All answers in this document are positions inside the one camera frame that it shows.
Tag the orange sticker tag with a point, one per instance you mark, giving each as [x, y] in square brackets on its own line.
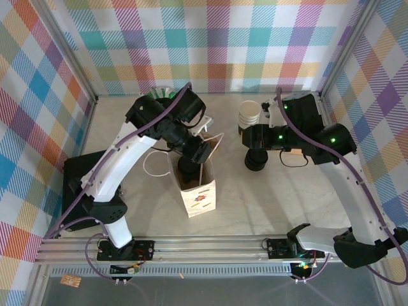
[70, 281]

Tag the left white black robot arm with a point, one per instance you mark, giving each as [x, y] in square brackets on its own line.
[121, 159]

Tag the aluminium frame post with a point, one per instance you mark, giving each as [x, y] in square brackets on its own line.
[68, 51]
[347, 48]

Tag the white printed paper bag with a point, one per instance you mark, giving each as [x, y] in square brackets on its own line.
[199, 204]

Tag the black case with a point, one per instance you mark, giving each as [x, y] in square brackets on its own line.
[73, 172]

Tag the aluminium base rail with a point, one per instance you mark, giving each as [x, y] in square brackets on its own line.
[207, 252]

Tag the small controller board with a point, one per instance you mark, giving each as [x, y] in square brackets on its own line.
[126, 270]
[303, 269]

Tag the green white wrapped stirrer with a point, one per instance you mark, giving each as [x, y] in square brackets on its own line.
[170, 94]
[154, 93]
[162, 91]

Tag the stack of black cup lids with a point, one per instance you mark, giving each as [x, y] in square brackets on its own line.
[256, 161]

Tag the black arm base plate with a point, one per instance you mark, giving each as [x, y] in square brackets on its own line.
[277, 248]
[145, 250]

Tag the cardboard napkin box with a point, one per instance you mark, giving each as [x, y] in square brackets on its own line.
[296, 150]

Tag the stack of black paper cups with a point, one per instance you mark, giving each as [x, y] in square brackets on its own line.
[249, 110]

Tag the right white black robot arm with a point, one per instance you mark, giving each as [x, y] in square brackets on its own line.
[347, 191]

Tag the black cup lid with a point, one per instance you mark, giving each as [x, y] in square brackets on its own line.
[188, 169]

